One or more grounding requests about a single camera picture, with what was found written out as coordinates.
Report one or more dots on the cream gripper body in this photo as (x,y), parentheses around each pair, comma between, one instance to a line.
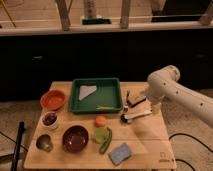
(155,108)

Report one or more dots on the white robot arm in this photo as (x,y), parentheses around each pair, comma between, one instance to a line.
(164,83)

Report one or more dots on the purple bowl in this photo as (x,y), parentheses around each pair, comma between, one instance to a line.
(75,139)

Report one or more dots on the orange bowl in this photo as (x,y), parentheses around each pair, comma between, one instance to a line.
(53,100)

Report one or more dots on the small white bowl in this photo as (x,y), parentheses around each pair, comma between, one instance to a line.
(50,120)

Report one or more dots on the small fork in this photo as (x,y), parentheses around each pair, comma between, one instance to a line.
(125,109)

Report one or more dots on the green plastic tray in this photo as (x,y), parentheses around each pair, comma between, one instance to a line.
(106,99)

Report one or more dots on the blue sponge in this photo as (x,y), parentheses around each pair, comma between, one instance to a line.
(119,154)

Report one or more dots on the light green cup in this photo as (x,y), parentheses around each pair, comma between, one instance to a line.
(100,135)

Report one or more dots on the metal cup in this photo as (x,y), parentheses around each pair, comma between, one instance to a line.
(43,142)

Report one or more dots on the black pole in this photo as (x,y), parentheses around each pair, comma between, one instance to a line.
(16,153)

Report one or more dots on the white handled brush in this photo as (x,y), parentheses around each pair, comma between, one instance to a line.
(128,118)

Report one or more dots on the green base of post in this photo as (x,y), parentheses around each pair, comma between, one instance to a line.
(96,21)

